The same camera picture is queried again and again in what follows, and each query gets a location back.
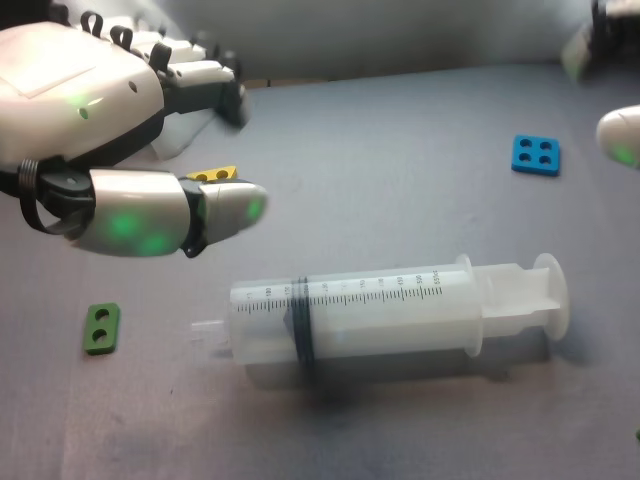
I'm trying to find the grey table cloth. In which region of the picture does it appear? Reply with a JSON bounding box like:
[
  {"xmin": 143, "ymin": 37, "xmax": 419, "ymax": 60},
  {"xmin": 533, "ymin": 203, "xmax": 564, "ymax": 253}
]
[{"xmin": 0, "ymin": 59, "xmax": 640, "ymax": 480}]

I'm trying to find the pale backdrop cloth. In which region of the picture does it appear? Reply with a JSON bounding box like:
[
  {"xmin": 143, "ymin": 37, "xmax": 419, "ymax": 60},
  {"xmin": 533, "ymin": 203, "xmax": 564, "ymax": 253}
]
[{"xmin": 174, "ymin": 0, "xmax": 601, "ymax": 85}]

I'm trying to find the large clear plastic syringe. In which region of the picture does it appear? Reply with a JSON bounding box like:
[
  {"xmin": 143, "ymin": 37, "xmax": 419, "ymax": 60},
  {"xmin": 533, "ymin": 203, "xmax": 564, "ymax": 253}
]
[{"xmin": 192, "ymin": 252, "xmax": 571, "ymax": 365}]

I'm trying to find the blue square four-hole block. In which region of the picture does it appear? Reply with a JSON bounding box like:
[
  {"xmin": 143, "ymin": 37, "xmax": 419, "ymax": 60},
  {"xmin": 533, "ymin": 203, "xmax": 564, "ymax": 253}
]
[{"xmin": 510, "ymin": 133, "xmax": 561, "ymax": 177}]

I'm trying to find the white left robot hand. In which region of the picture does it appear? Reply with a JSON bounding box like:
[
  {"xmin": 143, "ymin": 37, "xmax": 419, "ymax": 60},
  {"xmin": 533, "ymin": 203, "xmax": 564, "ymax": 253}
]
[{"xmin": 0, "ymin": 0, "xmax": 271, "ymax": 259}]

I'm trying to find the green rectangular two-hole block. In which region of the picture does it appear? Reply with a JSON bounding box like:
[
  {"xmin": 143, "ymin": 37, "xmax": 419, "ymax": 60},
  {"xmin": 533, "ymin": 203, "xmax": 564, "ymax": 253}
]
[{"xmin": 82, "ymin": 303, "xmax": 121, "ymax": 356}]

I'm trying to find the yellow triangular three-hole block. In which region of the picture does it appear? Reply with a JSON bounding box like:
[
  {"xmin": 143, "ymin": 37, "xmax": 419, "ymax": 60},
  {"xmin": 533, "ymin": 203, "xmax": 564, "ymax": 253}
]
[{"xmin": 187, "ymin": 164, "xmax": 239, "ymax": 182}]

